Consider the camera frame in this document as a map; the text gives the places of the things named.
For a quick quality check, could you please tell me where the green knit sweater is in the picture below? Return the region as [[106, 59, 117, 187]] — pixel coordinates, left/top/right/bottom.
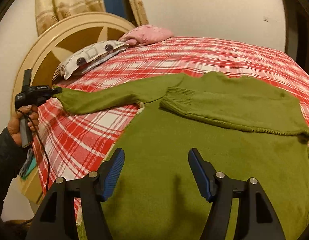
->
[[57, 72, 309, 239]]

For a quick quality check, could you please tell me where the person left hand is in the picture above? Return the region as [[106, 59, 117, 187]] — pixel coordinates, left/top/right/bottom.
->
[[7, 105, 39, 146]]

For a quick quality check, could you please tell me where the patterned white pillow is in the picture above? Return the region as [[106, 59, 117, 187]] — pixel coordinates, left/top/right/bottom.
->
[[52, 40, 128, 81]]

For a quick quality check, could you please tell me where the cream wooden headboard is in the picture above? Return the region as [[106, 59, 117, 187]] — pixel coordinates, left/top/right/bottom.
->
[[13, 12, 135, 204]]

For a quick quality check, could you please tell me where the red plaid bed sheet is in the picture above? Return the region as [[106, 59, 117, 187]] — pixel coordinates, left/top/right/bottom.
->
[[35, 37, 309, 180]]

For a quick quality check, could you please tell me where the pink pillow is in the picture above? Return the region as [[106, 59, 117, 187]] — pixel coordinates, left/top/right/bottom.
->
[[119, 24, 174, 47]]

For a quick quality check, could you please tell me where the right beige curtain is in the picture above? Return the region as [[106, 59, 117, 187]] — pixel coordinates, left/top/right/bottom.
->
[[128, 0, 149, 26]]

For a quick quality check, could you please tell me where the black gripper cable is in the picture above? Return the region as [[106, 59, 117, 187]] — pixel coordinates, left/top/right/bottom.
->
[[15, 108, 51, 225]]

